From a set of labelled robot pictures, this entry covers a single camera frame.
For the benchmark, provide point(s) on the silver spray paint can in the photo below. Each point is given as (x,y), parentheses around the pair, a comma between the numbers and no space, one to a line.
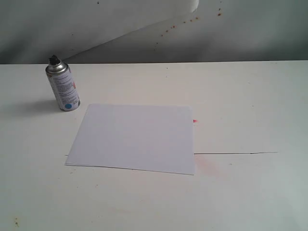
(62,84)

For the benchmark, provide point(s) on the white paper sheet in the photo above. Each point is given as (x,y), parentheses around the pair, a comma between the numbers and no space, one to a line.
(138,137)

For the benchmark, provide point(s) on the white backdrop sheet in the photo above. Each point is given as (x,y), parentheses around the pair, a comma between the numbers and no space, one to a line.
(31,31)

